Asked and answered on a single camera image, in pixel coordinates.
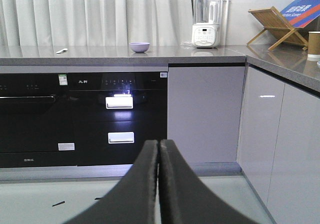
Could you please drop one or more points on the purple plastic bowl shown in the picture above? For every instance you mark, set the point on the purple plastic bowl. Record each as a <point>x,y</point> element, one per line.
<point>139,47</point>

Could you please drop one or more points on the black disinfection drawer cabinet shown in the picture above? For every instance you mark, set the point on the black disinfection drawer cabinet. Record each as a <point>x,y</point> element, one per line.
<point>114,113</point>

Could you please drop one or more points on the grey corner cabinet door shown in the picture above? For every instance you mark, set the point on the grey corner cabinet door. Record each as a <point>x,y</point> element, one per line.
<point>261,111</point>

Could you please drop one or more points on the black built-in dishwasher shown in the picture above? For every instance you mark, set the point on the black built-in dishwasher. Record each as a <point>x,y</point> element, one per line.
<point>36,126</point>

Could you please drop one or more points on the wooden folding dish rack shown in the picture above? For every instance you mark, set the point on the wooden folding dish rack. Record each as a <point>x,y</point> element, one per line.
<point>280,28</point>

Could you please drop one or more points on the blue red sign board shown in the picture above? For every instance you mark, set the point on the blue red sign board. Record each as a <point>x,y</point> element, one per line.
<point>300,13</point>

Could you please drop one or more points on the brown paper coffee cup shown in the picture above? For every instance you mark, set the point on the brown paper coffee cup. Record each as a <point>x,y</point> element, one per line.
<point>313,52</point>

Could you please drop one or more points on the light green plastic spoon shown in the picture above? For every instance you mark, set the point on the light green plastic spoon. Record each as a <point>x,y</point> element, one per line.
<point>61,51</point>

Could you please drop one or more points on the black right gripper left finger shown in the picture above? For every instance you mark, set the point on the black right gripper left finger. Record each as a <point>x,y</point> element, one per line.
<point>132,199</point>

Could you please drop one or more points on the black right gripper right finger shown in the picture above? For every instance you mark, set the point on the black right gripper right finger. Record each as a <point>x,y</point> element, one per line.
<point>184,198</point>

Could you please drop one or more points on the black tape strip left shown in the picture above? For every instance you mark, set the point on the black tape strip left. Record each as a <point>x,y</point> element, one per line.
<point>59,203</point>

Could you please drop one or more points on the white curtain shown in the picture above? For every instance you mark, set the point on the white curtain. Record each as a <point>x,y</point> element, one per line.
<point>95,22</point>

